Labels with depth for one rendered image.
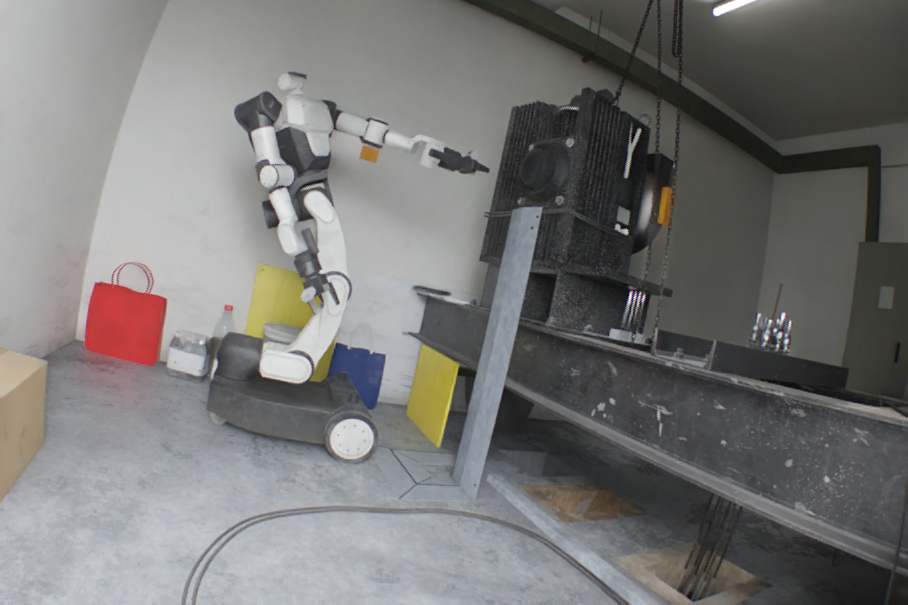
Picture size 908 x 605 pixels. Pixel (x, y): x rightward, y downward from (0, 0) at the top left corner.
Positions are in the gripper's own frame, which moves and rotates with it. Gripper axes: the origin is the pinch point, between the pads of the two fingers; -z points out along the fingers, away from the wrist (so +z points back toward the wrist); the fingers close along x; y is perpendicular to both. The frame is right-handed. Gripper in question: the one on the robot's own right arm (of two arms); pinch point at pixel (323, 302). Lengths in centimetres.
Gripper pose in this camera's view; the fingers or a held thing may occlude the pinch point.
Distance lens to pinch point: 180.3
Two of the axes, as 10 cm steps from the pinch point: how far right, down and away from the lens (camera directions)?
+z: -4.1, -9.1, -0.3
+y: 3.4, -1.8, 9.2
